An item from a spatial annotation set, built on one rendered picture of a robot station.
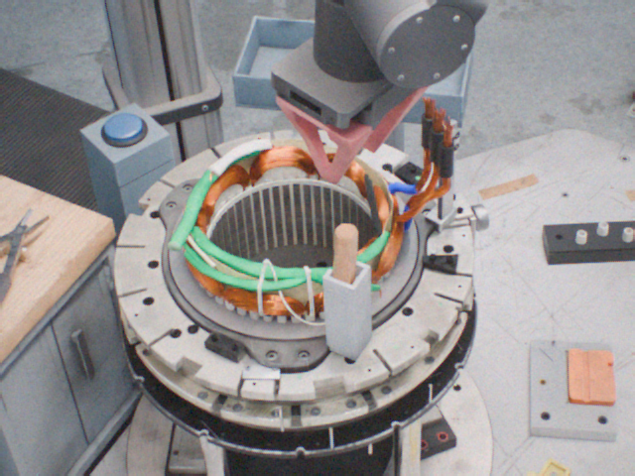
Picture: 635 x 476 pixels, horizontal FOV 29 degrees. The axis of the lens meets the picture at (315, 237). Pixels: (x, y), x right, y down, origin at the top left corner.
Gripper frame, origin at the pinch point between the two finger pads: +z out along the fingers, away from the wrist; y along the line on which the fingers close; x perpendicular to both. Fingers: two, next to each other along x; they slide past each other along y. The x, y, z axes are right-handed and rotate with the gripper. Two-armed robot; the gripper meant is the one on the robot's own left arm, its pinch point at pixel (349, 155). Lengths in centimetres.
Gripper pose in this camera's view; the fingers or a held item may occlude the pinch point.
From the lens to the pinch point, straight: 86.9
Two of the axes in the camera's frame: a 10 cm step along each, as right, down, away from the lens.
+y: 6.5, -5.5, 5.2
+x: -7.6, -5.0, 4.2
